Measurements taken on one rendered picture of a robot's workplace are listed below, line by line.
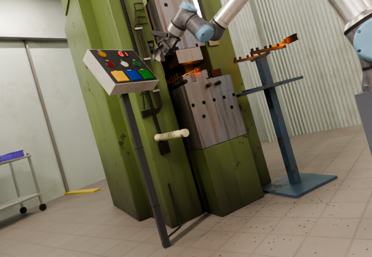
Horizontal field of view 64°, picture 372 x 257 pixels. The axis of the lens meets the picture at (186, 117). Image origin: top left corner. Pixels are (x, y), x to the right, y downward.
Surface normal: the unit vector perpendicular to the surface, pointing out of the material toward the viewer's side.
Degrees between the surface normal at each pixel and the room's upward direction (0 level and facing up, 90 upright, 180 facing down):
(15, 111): 90
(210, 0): 90
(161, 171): 90
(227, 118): 90
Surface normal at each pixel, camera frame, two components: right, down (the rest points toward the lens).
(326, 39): -0.63, 0.18
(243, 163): 0.44, -0.12
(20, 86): 0.73, -0.21
